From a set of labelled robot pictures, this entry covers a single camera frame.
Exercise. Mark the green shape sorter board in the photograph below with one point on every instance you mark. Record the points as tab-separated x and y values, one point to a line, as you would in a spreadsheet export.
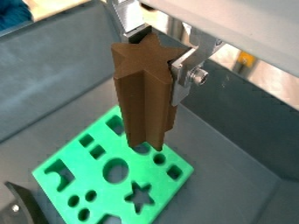
98	178

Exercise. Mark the yellow background object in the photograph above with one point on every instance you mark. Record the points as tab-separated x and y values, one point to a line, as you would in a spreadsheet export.
245	62

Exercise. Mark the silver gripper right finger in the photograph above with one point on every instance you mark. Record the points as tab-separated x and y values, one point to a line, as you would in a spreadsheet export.
186	67

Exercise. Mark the blue cloth object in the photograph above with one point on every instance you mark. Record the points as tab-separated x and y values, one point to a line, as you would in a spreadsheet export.
14	13

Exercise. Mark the black curved mount part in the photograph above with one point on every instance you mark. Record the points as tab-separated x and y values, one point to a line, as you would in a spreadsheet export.
23	211

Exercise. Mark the brown star prism block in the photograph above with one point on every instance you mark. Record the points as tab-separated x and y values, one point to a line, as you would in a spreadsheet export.
145	86

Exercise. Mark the grey plastic bin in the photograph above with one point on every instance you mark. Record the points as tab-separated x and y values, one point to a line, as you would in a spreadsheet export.
236	132

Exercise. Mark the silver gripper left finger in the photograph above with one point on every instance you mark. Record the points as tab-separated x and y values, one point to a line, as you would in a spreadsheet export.
127	15

